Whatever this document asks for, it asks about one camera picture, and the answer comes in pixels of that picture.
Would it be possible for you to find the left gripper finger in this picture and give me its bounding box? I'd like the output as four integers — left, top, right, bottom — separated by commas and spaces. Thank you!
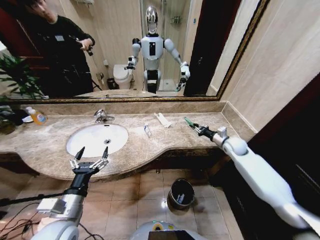
90, 146, 110, 170
69, 146, 86, 171

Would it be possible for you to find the black floor cable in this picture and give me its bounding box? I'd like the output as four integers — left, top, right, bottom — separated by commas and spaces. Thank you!
0, 216, 42, 237

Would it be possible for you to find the green leafy plant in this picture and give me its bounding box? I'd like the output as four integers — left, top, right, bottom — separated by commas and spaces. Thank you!
0, 53, 48, 101

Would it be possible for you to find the dark wooden door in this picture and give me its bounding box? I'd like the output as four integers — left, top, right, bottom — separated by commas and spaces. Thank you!
212, 74, 320, 240

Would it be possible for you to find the chrome faucet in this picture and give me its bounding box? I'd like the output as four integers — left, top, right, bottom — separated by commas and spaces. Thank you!
93, 109, 116, 124

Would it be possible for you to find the white oval sink basin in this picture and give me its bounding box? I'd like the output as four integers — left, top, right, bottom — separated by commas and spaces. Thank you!
65, 124, 129, 159

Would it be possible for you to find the orange liquid soap bottle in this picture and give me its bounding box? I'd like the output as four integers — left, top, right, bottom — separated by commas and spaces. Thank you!
25, 106, 48, 126

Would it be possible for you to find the white robot front shell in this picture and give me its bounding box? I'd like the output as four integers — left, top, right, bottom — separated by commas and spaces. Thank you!
129, 220, 208, 240

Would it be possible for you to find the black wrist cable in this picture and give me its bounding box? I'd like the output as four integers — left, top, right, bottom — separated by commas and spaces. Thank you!
0, 192, 70, 207

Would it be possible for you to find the gold framed wall mirror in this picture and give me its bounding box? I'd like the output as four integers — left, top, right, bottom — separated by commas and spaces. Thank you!
0, 0, 271, 104

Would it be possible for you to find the green plastic trash piece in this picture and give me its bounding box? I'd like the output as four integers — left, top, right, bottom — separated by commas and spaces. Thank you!
184, 117, 198, 130

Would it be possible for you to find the round metal trash bin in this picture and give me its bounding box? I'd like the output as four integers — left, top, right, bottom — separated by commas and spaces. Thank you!
166, 178, 195, 211

